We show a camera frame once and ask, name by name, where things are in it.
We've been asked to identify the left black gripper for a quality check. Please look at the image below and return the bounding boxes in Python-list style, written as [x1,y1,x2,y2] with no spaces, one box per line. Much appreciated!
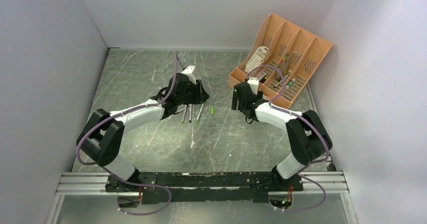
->
[177,80,210,106]

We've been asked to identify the white marker blue end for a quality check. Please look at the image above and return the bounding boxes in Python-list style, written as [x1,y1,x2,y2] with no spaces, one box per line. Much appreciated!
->
[188,104,193,123]

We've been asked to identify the white marker multicolour label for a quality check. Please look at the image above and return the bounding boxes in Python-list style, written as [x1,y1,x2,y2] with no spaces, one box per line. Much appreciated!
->
[196,102,206,122]

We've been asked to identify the white marker green end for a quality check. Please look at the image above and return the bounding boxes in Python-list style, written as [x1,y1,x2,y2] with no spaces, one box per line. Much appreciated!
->
[181,105,189,123]

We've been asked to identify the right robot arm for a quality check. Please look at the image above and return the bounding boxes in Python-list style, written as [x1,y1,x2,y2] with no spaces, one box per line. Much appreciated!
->
[231,81,333,191]

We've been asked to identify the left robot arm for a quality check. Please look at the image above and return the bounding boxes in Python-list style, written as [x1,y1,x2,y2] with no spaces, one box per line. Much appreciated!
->
[76,73,210,192]

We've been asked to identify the pens in organizer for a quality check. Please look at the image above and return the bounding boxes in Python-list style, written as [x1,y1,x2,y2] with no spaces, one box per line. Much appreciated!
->
[262,53,296,91]

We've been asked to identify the white card package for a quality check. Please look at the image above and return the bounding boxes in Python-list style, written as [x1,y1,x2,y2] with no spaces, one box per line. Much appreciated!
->
[244,46,268,73]

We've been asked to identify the orange desk file organizer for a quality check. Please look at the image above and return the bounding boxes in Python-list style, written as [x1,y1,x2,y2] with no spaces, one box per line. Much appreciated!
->
[228,14,333,108]

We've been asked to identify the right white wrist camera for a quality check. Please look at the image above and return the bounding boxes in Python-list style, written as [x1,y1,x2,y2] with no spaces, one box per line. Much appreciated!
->
[247,77,259,95]

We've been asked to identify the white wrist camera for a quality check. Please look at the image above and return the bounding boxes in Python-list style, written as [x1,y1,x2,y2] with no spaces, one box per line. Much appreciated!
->
[247,77,259,95]
[181,65,197,85]

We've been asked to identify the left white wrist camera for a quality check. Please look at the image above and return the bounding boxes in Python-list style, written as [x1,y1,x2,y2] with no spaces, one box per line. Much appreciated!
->
[181,65,197,85]

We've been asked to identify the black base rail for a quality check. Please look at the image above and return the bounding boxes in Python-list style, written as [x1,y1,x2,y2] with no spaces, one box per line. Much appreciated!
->
[105,172,303,204]

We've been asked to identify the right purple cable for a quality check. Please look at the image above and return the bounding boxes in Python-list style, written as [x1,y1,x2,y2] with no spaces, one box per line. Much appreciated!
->
[245,65,331,213]

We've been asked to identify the aluminium frame rail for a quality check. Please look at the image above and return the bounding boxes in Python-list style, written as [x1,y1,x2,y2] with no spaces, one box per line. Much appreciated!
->
[55,172,349,196]

